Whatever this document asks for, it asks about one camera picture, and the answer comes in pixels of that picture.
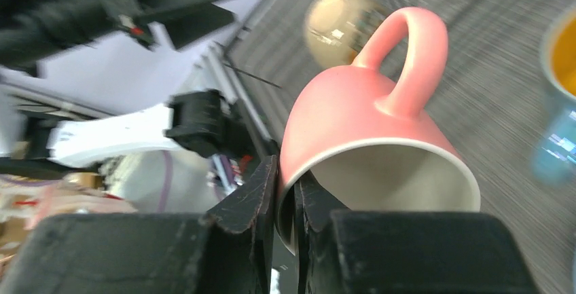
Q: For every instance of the blue beige mug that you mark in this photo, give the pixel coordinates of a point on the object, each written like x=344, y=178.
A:
x=554, y=156

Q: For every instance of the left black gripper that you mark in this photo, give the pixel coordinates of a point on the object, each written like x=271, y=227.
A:
x=32, y=30

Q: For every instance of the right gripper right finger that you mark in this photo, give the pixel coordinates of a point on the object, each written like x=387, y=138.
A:
x=349, y=251

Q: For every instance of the beige cup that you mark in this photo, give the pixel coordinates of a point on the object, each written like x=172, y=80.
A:
x=337, y=30

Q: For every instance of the plain pink cup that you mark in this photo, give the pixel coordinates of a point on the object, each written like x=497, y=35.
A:
x=363, y=133

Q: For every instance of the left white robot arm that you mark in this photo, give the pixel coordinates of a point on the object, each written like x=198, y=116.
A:
x=48, y=148

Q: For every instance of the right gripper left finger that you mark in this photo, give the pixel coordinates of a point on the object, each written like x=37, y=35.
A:
x=228, y=249

